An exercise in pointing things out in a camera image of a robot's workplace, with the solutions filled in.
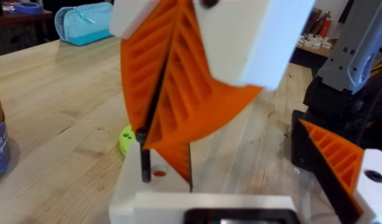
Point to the green disc with holes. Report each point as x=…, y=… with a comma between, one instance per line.
x=126, y=141

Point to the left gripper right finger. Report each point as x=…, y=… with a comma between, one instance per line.
x=376, y=199

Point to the light blue zip bag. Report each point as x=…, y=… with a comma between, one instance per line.
x=85, y=25

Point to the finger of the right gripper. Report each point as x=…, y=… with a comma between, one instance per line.
x=191, y=93
x=141, y=62

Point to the heap of small white boxes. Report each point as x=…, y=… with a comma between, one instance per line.
x=313, y=42

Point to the blue tape roll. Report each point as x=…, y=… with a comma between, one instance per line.
x=28, y=7

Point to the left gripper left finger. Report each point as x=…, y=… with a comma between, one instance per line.
x=128, y=186

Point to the row of red books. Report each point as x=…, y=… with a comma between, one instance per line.
x=321, y=23

